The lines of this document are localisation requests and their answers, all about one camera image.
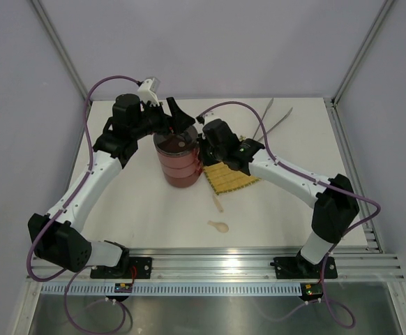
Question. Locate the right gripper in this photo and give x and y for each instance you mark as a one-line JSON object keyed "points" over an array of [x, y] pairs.
{"points": [[206, 160]]}

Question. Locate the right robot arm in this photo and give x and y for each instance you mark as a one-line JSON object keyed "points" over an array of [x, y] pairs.
{"points": [[331, 199]]}

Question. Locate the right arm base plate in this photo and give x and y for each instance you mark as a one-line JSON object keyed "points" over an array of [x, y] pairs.
{"points": [[299, 268]]}

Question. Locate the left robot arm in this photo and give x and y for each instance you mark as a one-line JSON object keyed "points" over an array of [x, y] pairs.
{"points": [[56, 236]]}

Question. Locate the beige spoon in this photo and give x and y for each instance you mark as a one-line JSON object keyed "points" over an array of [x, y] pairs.
{"points": [[219, 226]]}

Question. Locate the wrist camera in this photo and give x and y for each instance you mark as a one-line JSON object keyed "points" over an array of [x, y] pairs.
{"points": [[205, 118], [147, 91]]}

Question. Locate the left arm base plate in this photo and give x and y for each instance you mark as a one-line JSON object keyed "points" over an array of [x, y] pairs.
{"points": [[139, 267]]}

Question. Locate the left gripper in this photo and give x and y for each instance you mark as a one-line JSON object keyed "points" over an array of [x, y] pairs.
{"points": [[180, 120]]}

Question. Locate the red steel bowl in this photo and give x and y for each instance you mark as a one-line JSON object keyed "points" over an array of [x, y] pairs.
{"points": [[182, 172], [177, 162], [183, 182]]}

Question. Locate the aluminium rail frame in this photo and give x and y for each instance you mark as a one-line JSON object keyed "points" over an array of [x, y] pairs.
{"points": [[236, 265]]}

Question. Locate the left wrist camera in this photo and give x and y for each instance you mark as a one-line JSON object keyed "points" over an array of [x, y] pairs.
{"points": [[147, 91]]}

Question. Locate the bamboo woven tray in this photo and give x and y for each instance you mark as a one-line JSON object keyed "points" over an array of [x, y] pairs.
{"points": [[224, 180]]}

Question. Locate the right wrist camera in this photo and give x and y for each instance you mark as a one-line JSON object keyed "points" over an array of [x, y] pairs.
{"points": [[205, 118]]}

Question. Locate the white slotted cable duct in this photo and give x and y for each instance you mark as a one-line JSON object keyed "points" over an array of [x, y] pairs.
{"points": [[188, 289]]}

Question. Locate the metal tongs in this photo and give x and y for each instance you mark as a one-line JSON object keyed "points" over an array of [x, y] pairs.
{"points": [[274, 114]]}

